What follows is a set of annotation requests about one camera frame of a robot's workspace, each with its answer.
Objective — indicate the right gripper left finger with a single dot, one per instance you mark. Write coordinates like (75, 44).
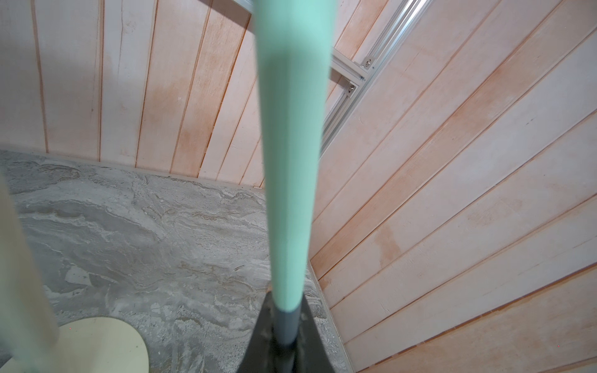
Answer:
(262, 350)

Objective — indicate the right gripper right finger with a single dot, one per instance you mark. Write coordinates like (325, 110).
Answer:
(310, 354)

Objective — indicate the cream utensil rack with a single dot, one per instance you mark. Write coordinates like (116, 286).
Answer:
(28, 326)

